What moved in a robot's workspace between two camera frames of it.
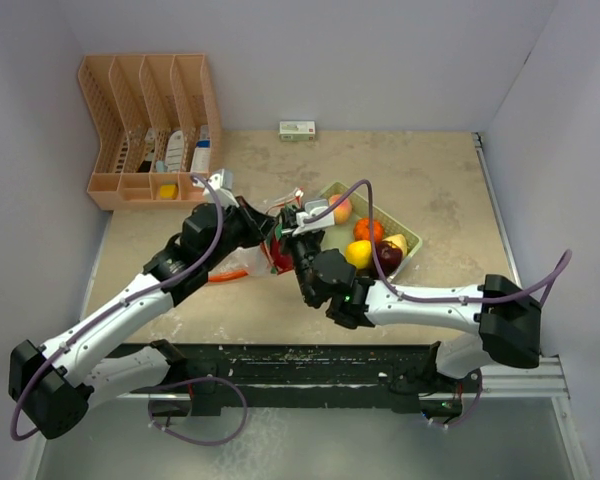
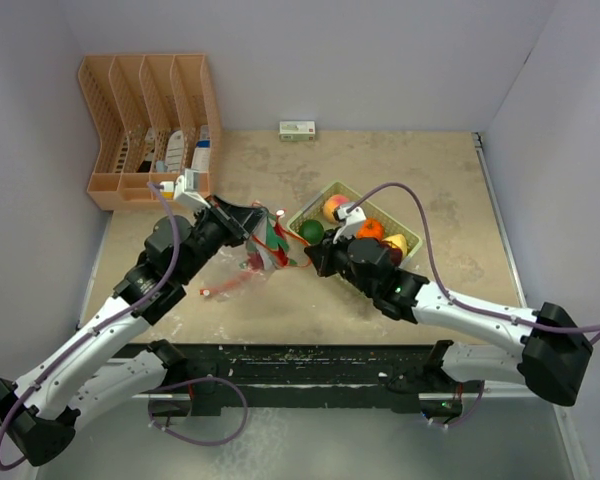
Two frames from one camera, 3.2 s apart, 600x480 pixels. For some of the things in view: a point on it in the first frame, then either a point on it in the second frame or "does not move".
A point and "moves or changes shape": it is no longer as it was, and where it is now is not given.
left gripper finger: x=266 y=230 to x=247 y=219
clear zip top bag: x=255 y=260 moves or changes shape
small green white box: x=297 y=131 does not move
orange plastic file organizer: x=158 y=125 does not move
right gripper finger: x=309 y=240 to x=329 y=235
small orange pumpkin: x=361 y=230 does not move
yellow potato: x=398 y=240 does not move
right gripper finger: x=289 y=217 to x=322 y=258
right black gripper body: x=304 y=258 to x=346 y=268
